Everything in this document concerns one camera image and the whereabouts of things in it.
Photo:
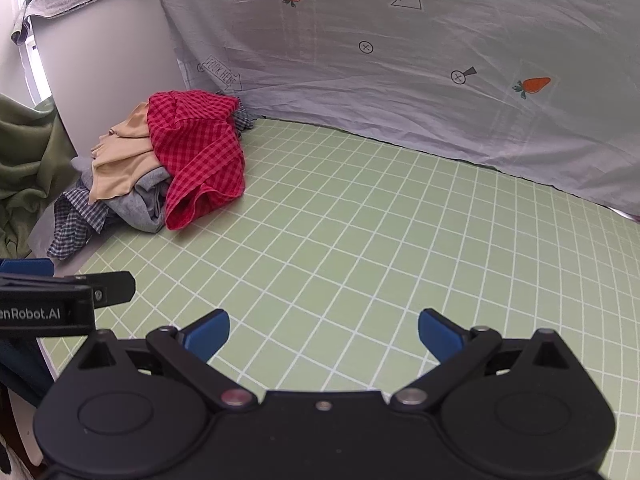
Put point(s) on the green grid mat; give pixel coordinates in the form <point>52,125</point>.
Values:
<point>375,220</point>

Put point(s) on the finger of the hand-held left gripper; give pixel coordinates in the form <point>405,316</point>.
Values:
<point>112,287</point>
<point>25,267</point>

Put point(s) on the red checked shorts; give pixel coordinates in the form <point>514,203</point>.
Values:
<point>200,155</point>

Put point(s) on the grey printed bed sheet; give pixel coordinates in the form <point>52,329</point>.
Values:
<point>400,60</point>

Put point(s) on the beige garment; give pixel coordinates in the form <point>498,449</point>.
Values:
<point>125,160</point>

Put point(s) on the dark blue cloth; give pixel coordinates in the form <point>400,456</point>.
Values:
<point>22,370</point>

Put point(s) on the green cloth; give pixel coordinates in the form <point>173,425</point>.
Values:
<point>30,160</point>

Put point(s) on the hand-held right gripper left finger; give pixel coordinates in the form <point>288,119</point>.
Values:
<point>207,334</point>

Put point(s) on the grey garment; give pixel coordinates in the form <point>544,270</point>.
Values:
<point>140,200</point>

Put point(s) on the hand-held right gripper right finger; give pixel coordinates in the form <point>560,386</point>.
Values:
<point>440,334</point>

